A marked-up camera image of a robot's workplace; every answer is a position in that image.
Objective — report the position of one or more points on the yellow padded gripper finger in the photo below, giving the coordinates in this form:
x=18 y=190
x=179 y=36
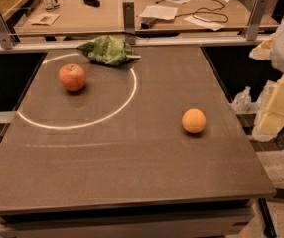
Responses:
x=270 y=117

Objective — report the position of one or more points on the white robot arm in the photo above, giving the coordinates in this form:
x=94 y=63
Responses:
x=277 y=61

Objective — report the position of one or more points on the red apple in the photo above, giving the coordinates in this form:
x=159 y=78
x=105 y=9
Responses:
x=72 y=77

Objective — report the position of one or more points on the clear plastic bottle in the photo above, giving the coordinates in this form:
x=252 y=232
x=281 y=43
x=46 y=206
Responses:
x=242 y=101

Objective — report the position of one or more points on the orange fruit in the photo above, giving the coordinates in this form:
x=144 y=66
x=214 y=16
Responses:
x=194 y=121

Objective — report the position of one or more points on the white paper sheet right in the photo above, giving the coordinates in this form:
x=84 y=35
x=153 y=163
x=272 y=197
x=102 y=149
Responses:
x=202 y=23

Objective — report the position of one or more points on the white paper sheet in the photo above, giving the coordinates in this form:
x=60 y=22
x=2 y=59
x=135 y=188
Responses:
x=159 y=12
x=202 y=23

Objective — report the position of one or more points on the white paper sheet centre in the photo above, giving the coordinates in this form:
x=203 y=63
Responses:
x=159 y=12

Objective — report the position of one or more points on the green chip bag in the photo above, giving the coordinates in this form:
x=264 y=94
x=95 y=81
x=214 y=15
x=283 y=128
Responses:
x=108 y=50

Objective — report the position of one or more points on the wooden background desk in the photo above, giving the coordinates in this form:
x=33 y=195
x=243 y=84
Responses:
x=75 y=17

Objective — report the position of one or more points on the black computer mouse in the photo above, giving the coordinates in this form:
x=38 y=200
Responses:
x=92 y=3

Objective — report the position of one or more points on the brown paper envelope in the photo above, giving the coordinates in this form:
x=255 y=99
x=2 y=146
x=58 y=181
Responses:
x=44 y=19

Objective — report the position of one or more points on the right metal bracket post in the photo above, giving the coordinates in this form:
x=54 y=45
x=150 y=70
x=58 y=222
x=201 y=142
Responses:
x=250 y=32

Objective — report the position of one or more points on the metal bracket post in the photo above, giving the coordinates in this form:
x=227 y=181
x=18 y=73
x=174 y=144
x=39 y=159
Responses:
x=250 y=32
x=129 y=21
x=7 y=41

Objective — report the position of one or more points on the middle metal bracket post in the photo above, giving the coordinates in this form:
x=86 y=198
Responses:
x=129 y=21

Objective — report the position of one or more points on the left metal bracket post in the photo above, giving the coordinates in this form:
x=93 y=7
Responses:
x=7 y=41

